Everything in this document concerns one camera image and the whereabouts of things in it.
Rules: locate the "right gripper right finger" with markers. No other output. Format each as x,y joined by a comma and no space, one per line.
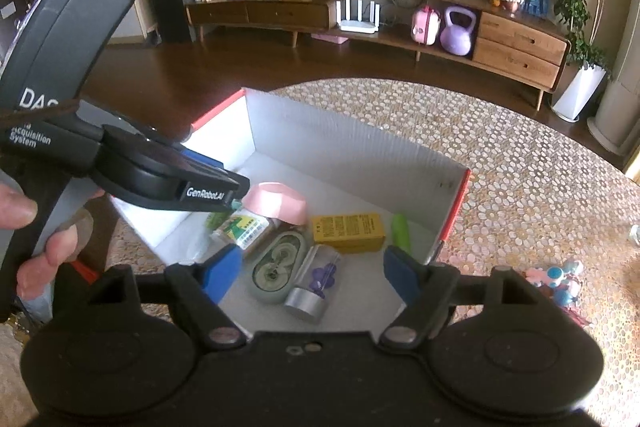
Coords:
426,291

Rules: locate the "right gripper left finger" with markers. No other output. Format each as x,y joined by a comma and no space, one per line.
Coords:
196,291

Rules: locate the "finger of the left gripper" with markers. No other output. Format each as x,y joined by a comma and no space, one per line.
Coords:
202,159

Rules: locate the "green marker pen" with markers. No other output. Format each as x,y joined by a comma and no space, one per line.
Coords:
400,233

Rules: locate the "spice jar green lid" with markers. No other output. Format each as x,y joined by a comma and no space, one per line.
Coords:
244,229

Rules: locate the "green correction tape dispenser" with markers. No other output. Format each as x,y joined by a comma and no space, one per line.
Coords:
273,274

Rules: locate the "yellow small box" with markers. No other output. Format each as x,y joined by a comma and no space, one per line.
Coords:
350,234

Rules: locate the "pink plastic bowl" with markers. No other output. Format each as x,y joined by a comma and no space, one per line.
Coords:
275,200

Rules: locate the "clear vial purple flower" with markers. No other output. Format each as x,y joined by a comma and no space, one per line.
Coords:
315,283

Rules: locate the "blue cartoon keychain figures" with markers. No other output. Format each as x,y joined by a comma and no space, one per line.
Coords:
560,282

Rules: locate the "person's left hand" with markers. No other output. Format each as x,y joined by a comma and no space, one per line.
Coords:
38,236

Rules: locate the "red cardboard shoe box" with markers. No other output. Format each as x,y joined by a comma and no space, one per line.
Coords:
339,165

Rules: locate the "lace tablecloth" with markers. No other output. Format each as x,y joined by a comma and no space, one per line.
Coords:
535,197

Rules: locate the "clear drinking glass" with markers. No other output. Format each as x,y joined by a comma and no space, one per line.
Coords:
634,235

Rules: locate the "white wifi router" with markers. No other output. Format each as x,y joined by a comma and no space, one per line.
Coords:
357,16

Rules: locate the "white standing air conditioner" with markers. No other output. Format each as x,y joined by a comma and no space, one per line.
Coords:
616,123

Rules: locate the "purple kettlebell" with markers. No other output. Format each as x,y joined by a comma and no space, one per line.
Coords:
456,39

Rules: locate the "pink toy case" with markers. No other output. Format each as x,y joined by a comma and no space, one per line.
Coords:
425,25

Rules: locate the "wooden tv console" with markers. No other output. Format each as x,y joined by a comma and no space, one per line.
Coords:
520,47

